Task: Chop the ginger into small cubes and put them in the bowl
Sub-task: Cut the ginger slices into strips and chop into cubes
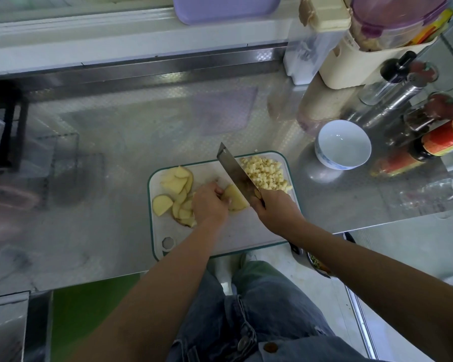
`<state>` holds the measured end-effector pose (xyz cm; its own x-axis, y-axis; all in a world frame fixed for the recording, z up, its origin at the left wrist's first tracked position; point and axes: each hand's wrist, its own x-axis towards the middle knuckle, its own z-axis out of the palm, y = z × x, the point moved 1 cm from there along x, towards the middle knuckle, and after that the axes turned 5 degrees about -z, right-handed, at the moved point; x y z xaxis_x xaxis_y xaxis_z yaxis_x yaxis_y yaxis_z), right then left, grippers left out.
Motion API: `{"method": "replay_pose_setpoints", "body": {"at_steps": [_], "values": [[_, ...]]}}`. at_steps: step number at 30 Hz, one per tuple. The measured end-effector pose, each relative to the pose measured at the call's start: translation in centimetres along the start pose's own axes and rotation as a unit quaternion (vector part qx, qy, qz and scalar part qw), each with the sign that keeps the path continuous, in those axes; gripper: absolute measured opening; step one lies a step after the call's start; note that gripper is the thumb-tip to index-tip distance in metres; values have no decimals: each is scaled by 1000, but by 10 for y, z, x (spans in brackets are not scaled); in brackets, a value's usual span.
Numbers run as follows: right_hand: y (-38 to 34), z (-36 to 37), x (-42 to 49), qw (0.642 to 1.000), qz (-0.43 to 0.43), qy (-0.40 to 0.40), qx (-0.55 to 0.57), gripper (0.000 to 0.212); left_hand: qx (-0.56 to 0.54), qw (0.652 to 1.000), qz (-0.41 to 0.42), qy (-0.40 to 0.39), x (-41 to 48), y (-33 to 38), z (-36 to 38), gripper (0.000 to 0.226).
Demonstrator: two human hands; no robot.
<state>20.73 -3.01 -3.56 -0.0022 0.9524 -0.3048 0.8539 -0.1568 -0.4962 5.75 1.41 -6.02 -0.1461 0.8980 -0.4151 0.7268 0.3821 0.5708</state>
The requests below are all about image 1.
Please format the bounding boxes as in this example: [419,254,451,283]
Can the steel bin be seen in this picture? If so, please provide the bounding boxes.
[0,291,31,362]

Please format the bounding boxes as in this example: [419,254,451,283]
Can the person's right forearm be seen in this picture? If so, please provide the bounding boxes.
[290,222,453,362]

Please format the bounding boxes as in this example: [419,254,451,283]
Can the white cutting board green rim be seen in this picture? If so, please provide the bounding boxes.
[147,150,301,261]

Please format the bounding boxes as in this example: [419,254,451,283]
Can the person's blue jeans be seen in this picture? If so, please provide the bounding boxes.
[166,260,379,362]

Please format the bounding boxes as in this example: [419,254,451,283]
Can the clear plastic bottle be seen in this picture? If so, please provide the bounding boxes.
[400,173,453,214]

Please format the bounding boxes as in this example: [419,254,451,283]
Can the pile of diced potato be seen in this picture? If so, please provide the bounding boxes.
[240,155,292,195]

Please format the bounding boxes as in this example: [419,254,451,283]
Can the purple lid food container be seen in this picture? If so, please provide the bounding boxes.
[350,0,453,53]

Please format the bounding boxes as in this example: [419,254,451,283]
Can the person's right hand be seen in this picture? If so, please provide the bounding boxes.
[251,188,307,240]

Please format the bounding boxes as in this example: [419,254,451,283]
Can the person's left hand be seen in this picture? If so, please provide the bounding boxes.
[192,180,231,229]

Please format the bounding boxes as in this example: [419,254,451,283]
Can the cream plastic canister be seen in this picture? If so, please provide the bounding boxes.
[319,34,435,91]

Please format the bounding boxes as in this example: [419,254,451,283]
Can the steel cleaver knife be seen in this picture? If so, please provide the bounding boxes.
[216,142,265,208]

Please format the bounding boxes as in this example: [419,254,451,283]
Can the sauce bottle red label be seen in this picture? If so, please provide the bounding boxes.
[408,111,453,163]

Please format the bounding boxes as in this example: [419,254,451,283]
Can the person's left forearm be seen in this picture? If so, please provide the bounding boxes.
[68,221,221,362]

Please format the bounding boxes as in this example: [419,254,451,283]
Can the metal bowl with scraps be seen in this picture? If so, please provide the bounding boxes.
[290,231,357,280]

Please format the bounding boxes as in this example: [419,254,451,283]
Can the glass jar red lid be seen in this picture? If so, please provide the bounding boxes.
[404,93,453,133]

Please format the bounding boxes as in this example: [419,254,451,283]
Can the purple plastic cutting board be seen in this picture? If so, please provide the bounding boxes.
[172,0,282,26]

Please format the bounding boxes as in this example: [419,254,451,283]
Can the glass bottle black cap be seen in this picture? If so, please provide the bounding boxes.
[358,50,418,107]

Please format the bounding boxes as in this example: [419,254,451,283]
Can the clear container cream lid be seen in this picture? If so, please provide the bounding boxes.
[283,0,353,86]

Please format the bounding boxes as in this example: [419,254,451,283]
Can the pile of yellow potato slices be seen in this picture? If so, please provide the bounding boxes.
[152,165,199,228]

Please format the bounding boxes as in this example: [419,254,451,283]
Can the green mat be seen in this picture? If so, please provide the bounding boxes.
[51,274,140,362]

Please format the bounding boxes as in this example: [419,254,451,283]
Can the white bowl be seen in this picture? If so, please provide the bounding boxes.
[314,119,372,171]

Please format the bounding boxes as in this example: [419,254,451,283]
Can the black metal rack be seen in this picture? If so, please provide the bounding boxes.
[0,82,27,174]

